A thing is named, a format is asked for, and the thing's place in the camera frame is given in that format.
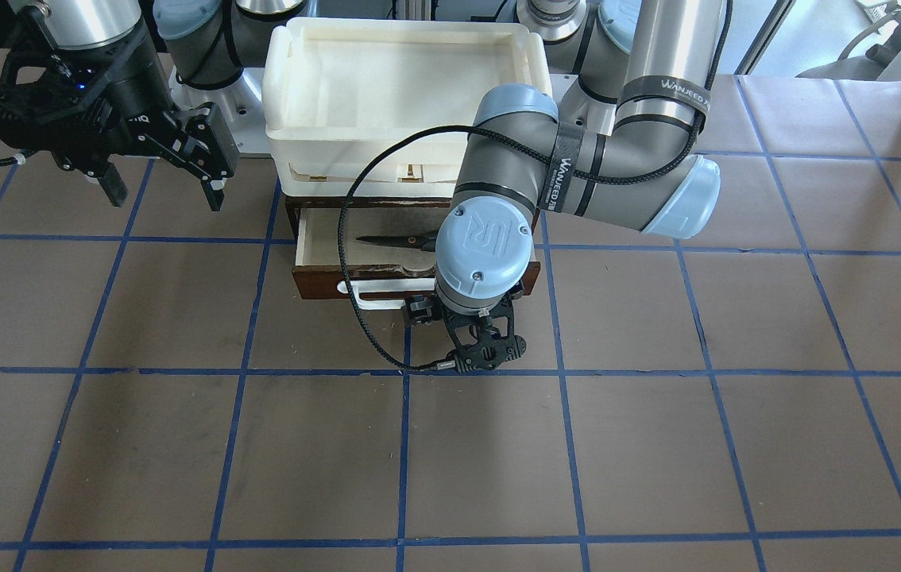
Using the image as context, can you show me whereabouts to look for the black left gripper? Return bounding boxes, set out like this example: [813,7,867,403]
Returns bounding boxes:
[403,292,448,327]

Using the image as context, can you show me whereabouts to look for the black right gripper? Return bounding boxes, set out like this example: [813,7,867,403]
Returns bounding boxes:
[95,48,241,212]

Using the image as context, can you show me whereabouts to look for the wooden drawer white handle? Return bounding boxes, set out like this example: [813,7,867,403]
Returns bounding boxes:
[292,205,540,311]

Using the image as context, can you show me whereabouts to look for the orange grey scissors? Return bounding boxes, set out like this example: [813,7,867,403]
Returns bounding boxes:
[356,230,439,253]

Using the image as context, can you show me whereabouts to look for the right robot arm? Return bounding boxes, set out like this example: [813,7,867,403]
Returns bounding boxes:
[0,1,315,211]

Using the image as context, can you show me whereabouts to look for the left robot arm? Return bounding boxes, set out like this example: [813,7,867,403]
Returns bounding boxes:
[404,1,733,323]

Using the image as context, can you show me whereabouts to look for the dark brown drawer cabinet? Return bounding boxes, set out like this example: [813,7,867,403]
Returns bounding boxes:
[280,172,539,257]

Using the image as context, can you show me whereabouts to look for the white plastic tray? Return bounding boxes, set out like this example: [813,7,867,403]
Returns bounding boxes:
[262,17,553,199]

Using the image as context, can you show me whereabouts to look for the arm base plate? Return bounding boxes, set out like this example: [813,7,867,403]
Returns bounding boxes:
[550,73,617,135]
[168,65,270,156]

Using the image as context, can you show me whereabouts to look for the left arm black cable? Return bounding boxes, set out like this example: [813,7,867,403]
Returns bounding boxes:
[337,0,733,374]

